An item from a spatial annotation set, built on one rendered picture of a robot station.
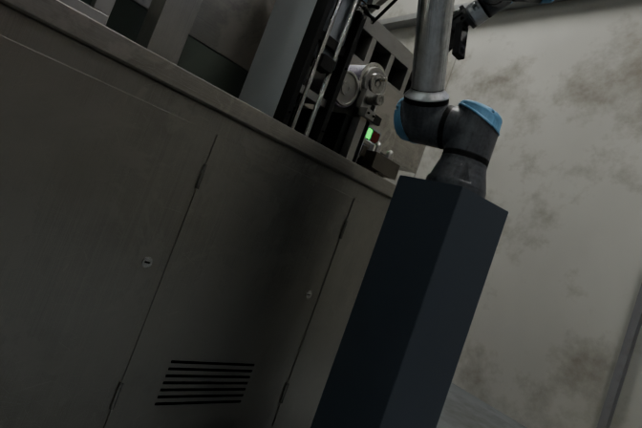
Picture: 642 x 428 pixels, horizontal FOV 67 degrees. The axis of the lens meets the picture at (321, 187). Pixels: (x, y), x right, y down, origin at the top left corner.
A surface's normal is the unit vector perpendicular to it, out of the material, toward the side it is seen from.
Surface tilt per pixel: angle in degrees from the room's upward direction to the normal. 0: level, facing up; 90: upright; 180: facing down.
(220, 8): 90
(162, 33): 90
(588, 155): 90
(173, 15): 90
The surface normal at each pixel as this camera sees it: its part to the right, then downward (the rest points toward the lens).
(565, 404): -0.75, -0.32
